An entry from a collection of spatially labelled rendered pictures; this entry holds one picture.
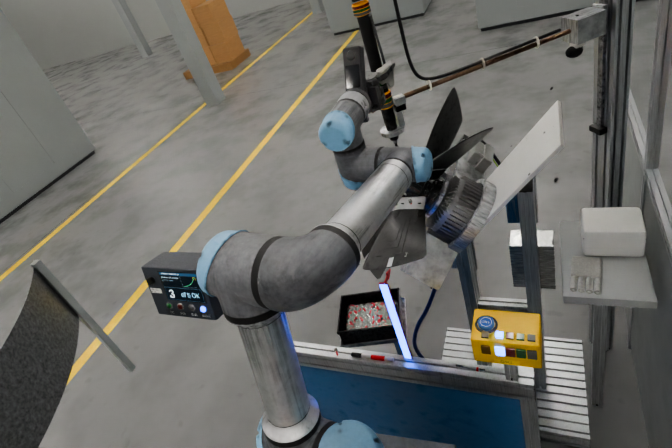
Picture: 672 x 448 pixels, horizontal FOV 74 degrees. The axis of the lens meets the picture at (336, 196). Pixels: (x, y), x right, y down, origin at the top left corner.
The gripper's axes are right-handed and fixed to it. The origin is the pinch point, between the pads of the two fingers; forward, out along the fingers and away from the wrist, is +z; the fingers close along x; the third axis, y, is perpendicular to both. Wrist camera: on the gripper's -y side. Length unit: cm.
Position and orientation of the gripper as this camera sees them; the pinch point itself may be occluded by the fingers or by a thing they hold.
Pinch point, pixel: (375, 63)
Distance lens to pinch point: 122.9
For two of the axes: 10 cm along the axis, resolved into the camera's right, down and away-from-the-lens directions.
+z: 3.3, -6.0, 7.3
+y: 2.9, 8.0, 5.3
